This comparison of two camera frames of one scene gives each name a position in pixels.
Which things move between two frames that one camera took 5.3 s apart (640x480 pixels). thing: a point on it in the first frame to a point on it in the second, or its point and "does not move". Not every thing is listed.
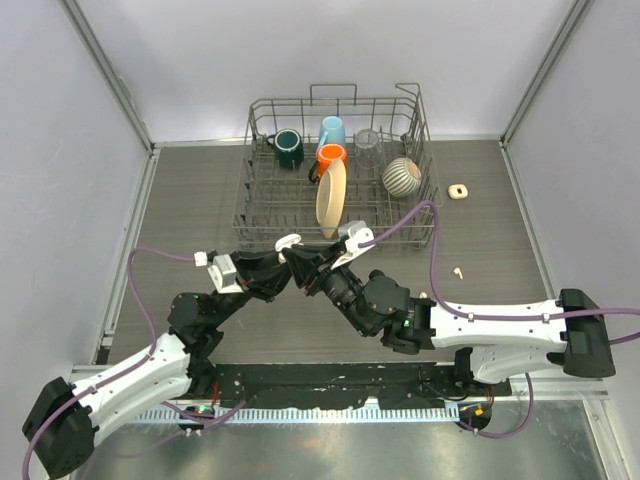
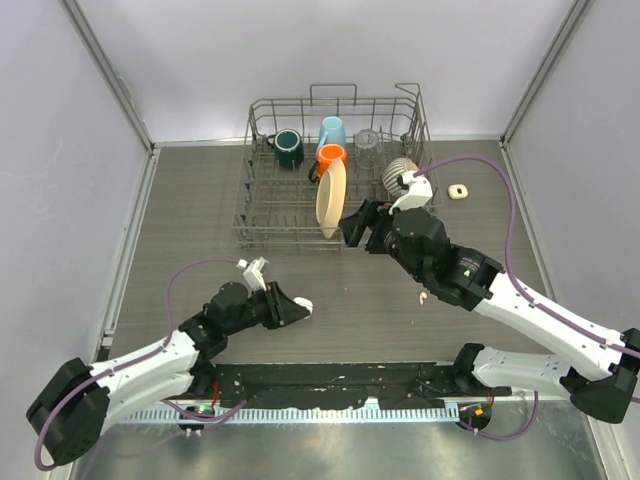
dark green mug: [288, 146] does not move
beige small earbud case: [457, 191] does not move
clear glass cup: [368, 149] does not move
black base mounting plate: [386, 386] does not move
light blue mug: [332, 132] does not move
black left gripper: [259, 272] to [281, 310]
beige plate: [330, 196] does not move
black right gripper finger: [305, 260] to [354, 227]
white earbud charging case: [286, 241] to [306, 303]
